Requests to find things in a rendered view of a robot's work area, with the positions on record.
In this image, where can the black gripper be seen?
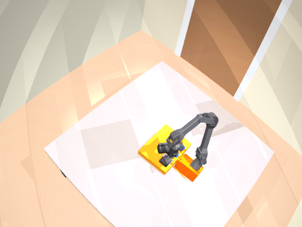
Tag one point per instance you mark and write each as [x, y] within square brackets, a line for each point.
[165, 160]

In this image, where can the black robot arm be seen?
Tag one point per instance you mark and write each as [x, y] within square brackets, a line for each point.
[178, 135]

